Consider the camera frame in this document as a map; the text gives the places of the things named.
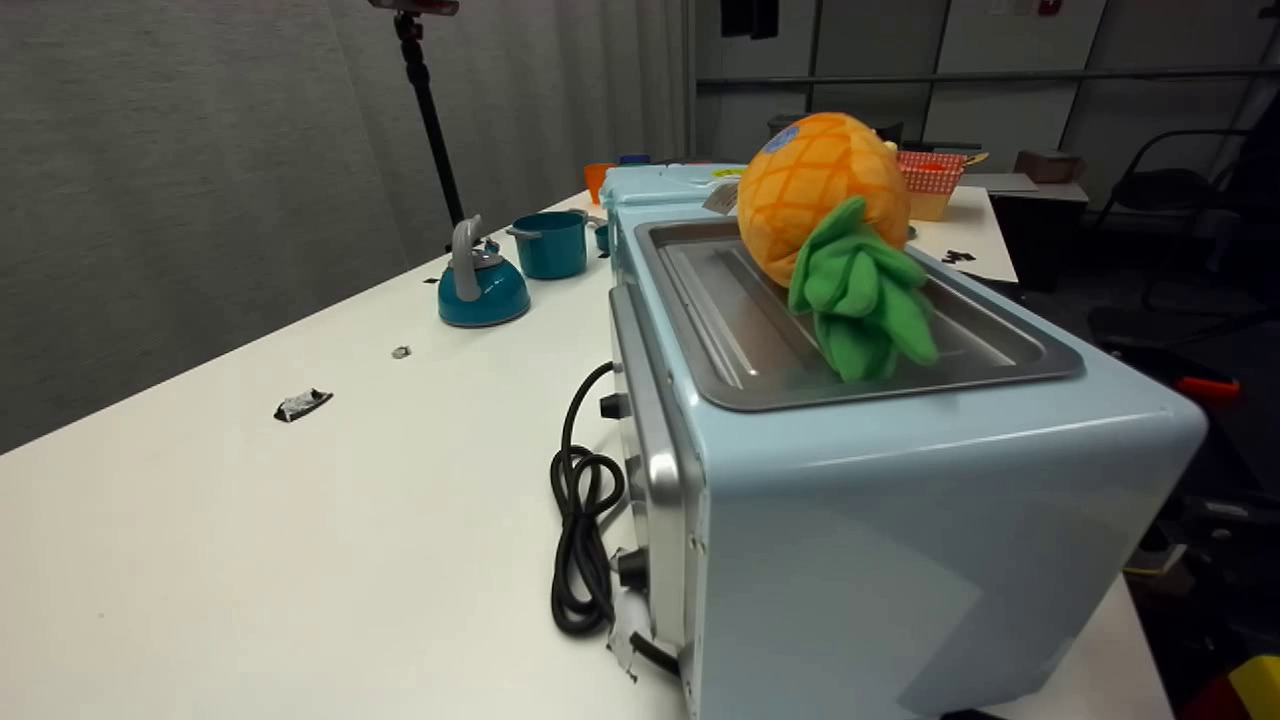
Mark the orange plush pineapple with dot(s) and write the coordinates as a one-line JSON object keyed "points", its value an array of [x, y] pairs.
{"points": [[821, 185]]}

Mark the small grey table fitting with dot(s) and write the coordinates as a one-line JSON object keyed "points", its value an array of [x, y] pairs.
{"points": [[303, 406]]}

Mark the black camera tripod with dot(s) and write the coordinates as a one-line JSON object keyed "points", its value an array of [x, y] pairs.
{"points": [[430, 115]]}

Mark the blue pot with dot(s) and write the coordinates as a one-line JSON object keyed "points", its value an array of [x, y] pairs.
{"points": [[549, 246]]}

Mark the blue kettle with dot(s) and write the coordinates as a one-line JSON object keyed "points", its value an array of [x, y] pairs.
{"points": [[481, 298]]}

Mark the black office chair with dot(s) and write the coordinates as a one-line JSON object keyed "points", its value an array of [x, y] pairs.
{"points": [[1174, 200]]}

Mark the small orange object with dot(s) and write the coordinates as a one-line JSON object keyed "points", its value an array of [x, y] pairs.
{"points": [[598, 181]]}

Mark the red checkered basket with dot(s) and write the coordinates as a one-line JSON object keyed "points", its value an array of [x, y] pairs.
{"points": [[934, 181]]}

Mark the light blue breakfast maker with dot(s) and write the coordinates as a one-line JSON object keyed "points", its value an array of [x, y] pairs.
{"points": [[906, 535]]}

